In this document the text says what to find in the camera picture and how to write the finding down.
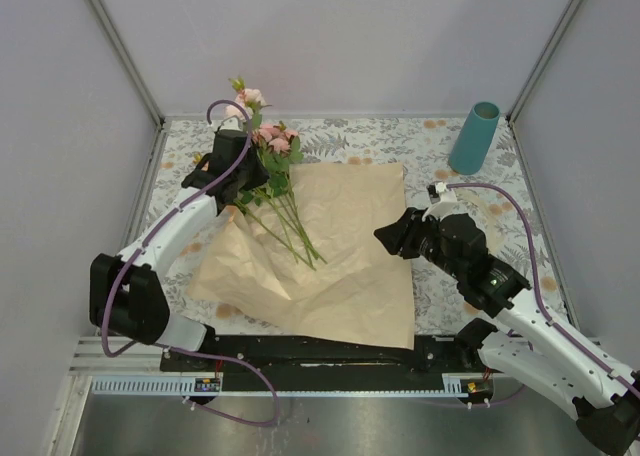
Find cream printed ribbon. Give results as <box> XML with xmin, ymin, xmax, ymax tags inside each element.
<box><xmin>456</xmin><ymin>189</ymin><xmax>504</xmax><ymax>254</ymax></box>

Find purple cable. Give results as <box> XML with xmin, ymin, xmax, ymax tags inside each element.
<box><xmin>444</xmin><ymin>181</ymin><xmax>640</xmax><ymax>408</ymax></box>
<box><xmin>100</xmin><ymin>99</ymin><xmax>281</xmax><ymax>426</ymax></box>

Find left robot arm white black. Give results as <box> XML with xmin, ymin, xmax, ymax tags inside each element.
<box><xmin>89</xmin><ymin>127</ymin><xmax>268</xmax><ymax>371</ymax></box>

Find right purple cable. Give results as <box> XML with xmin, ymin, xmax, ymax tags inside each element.
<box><xmin>444</xmin><ymin>181</ymin><xmax>640</xmax><ymax>408</ymax></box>

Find floral patterned table mat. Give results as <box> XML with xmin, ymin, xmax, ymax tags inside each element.
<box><xmin>144</xmin><ymin>117</ymin><xmax>567</xmax><ymax>335</ymax></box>

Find left aluminium frame post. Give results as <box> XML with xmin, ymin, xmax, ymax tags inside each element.
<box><xmin>85</xmin><ymin>0</ymin><xmax>164</xmax><ymax>128</ymax></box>

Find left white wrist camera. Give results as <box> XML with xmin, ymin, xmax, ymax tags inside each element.
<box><xmin>215</xmin><ymin>116</ymin><xmax>244</xmax><ymax>135</ymax></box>

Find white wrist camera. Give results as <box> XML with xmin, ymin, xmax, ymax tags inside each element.
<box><xmin>215</xmin><ymin>116</ymin><xmax>244</xmax><ymax>135</ymax></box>
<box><xmin>423</xmin><ymin>182</ymin><xmax>458</xmax><ymax>220</ymax></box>

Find pink flower bunch green stems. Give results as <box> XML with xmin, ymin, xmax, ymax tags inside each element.
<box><xmin>234</xmin><ymin>122</ymin><xmax>326</xmax><ymax>269</ymax></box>

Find teal cylindrical vase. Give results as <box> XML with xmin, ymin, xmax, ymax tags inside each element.
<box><xmin>448</xmin><ymin>101</ymin><xmax>500</xmax><ymax>175</ymax></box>

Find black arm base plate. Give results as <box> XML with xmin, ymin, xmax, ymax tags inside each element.
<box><xmin>159</xmin><ymin>333</ymin><xmax>514</xmax><ymax>377</ymax></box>

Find orange beige wrapping paper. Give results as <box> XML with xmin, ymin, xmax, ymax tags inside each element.
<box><xmin>187</xmin><ymin>163</ymin><xmax>415</xmax><ymax>349</ymax></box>

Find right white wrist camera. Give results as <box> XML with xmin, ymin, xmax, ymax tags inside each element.
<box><xmin>423</xmin><ymin>182</ymin><xmax>458</xmax><ymax>220</ymax></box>

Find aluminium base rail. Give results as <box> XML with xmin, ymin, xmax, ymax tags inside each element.
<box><xmin>68</xmin><ymin>336</ymin><xmax>612</xmax><ymax>377</ymax></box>

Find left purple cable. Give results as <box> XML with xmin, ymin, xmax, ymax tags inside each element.
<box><xmin>100</xmin><ymin>99</ymin><xmax>281</xmax><ymax>426</ymax></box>

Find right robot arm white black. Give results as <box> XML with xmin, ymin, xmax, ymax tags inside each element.
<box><xmin>374</xmin><ymin>208</ymin><xmax>639</xmax><ymax>455</ymax></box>

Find white slotted cable duct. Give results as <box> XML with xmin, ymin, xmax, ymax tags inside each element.
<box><xmin>91</xmin><ymin>373</ymin><xmax>471</xmax><ymax>398</ymax></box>

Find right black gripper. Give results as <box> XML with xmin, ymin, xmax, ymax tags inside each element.
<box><xmin>372</xmin><ymin>207</ymin><xmax>465</xmax><ymax>281</ymax></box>

